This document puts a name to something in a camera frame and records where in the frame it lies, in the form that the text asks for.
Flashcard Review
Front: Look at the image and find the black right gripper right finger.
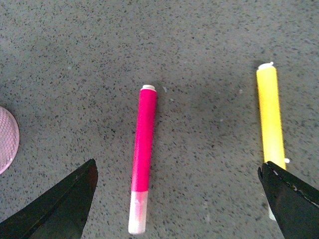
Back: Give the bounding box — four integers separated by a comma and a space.
258, 161, 319, 239

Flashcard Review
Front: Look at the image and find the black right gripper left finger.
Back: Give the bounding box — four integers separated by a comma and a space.
0, 159, 98, 239

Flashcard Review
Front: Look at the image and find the pink marker pen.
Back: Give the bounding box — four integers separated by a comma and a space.
128, 85, 157, 235

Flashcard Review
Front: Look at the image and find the pink mesh pen cup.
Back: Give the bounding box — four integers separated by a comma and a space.
0, 107, 19, 174

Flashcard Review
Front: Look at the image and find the yellow marker pen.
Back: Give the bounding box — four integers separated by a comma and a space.
256, 61, 291, 221

